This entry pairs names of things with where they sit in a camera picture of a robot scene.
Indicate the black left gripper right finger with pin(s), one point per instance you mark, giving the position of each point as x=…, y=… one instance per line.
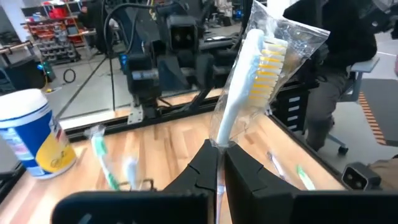
x=248, y=186

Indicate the black orange striped mat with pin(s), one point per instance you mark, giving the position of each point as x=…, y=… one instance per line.
x=373, y=118

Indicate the grey office chair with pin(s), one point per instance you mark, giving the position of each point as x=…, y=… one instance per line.
x=363, y=67

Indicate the Lysol wipes canister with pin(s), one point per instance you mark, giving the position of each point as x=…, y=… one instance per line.
x=31, y=133

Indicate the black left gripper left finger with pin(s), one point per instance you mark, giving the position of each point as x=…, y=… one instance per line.
x=202, y=174

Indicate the green white wrapped toothbrush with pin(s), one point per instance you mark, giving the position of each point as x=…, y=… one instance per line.
x=304, y=178

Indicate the black drawer cabinet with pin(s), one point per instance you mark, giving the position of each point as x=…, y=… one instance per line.
x=283, y=115

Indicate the orange white toothbrush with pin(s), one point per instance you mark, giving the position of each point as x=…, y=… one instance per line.
x=239, y=93

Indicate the person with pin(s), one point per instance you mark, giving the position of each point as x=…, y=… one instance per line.
x=90, y=21
x=342, y=37

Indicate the shelf with red bins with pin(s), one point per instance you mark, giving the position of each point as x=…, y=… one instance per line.
x=56, y=31

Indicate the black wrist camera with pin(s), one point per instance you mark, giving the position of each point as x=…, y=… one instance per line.
x=182, y=32

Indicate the black aluminium table frame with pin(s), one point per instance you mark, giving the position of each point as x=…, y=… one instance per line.
x=109, y=128

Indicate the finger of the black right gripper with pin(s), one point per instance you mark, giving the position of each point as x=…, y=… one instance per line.
x=205, y=73
x=174, y=74

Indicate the black table-level camera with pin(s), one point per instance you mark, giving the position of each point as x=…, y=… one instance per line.
x=360, y=177

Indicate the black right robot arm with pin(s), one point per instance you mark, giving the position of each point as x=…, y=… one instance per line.
x=143, y=90

